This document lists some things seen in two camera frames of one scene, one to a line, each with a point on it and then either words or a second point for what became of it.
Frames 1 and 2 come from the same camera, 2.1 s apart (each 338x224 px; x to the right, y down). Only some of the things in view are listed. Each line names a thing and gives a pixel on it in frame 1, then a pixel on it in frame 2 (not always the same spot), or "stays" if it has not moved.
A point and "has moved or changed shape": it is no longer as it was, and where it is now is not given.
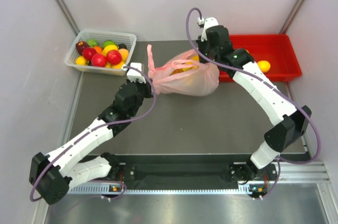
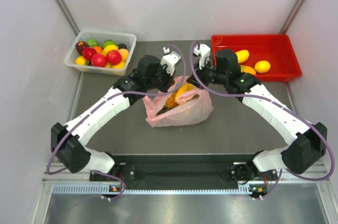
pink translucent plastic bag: (185, 74) has moved or changed shape
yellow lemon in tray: (264, 65) stays
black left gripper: (147, 86) to (169, 80)
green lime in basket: (92, 43) stays
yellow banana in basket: (106, 48) stays
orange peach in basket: (124, 54) stays
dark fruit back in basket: (122, 46) stays
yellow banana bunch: (194, 58) to (171, 101)
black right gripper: (200, 44) to (199, 73)
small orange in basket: (98, 48) stays
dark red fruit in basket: (80, 45) stays
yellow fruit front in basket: (118, 66) stays
